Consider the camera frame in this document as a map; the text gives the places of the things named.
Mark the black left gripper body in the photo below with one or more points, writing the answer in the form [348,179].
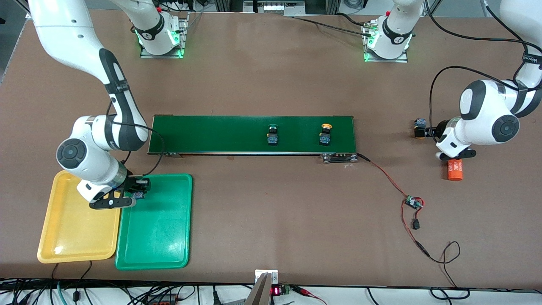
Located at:
[441,128]

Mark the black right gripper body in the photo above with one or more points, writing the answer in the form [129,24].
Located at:
[134,184]

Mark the green push button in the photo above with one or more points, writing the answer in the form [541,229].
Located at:
[272,134]
[139,195]

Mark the yellow mushroom push button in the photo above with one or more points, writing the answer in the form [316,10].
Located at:
[420,123]
[326,134]

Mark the orange cylinder white print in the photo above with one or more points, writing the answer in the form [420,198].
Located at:
[455,170]

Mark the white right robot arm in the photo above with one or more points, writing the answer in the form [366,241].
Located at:
[63,34]

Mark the green plastic tray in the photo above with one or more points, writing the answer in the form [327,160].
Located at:
[156,241]

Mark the yellow plastic tray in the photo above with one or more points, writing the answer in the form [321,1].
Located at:
[72,237]

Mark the small green circuit board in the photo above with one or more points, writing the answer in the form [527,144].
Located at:
[411,202]

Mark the green conveyor belt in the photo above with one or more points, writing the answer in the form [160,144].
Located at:
[211,135]

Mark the orange power strip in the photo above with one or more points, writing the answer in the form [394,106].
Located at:
[163,300]

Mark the red digit display module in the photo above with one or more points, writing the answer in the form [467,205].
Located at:
[275,291]

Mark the green terminal block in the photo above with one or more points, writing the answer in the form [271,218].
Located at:
[286,290]

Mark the red clip lead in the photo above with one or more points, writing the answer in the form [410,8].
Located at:
[307,293]

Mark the white device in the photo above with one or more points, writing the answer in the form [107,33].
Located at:
[275,7]

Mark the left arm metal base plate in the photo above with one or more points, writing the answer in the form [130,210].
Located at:
[387,60]

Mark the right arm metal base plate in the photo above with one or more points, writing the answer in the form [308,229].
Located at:
[161,56]

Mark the grey metal mount bracket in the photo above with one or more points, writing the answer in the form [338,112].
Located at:
[260,292]

